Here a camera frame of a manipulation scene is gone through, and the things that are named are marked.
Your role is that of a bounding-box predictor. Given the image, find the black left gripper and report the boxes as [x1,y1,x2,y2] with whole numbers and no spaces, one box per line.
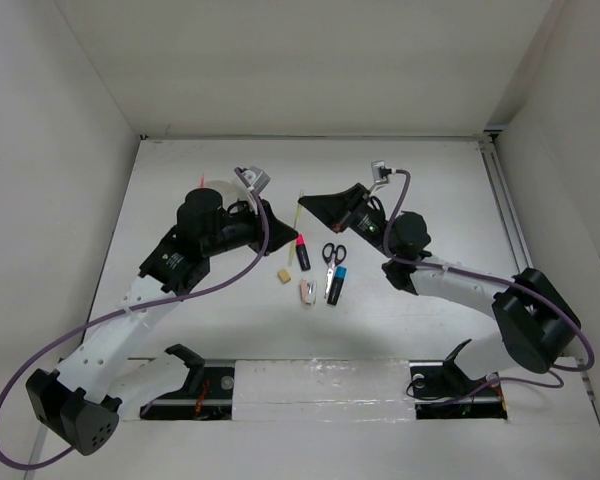
[202,195,297,257]

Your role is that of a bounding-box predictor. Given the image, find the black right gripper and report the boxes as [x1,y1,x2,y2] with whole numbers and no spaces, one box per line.
[298,184,397,259]

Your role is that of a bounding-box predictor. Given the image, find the yellow clear pen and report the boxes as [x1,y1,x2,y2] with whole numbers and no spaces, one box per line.
[287,189,304,268]

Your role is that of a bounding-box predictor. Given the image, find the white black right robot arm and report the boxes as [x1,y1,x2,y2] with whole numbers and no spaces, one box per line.
[298,184,581,394]

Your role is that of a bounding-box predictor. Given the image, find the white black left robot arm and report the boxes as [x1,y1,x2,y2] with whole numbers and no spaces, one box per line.
[25,188,298,456]

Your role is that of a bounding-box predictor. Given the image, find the pink black highlighter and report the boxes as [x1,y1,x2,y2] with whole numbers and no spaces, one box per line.
[295,234,311,271]

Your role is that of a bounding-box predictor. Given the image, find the tan eraser block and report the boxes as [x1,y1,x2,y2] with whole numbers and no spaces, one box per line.
[277,269,291,284]

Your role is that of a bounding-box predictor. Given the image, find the white round divided container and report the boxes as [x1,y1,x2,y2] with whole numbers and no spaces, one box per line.
[202,179,257,212]

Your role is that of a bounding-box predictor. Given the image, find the pink white stapler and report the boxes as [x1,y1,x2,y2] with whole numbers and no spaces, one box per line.
[299,279,318,308]

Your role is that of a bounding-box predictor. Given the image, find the blue black highlighter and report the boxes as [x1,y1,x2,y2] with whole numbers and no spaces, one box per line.
[327,266,347,306]

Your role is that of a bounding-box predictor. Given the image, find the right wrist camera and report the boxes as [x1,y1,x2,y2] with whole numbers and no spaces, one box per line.
[371,161,394,190]

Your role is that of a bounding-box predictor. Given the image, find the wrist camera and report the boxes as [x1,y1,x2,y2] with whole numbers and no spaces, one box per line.
[371,161,394,190]
[233,166,270,195]

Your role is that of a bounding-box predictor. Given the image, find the black handled scissors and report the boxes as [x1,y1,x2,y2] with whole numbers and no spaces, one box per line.
[322,242,347,299]

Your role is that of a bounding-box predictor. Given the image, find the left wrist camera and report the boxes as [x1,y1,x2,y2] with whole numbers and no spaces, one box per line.
[233,166,270,195]

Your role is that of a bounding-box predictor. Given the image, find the aluminium rail at right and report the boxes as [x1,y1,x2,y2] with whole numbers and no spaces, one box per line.
[479,127,594,401]

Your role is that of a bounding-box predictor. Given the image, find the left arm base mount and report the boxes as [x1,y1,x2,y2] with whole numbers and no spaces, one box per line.
[139,344,236,421]

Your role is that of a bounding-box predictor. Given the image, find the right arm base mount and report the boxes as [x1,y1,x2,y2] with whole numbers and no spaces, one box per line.
[405,340,508,420]

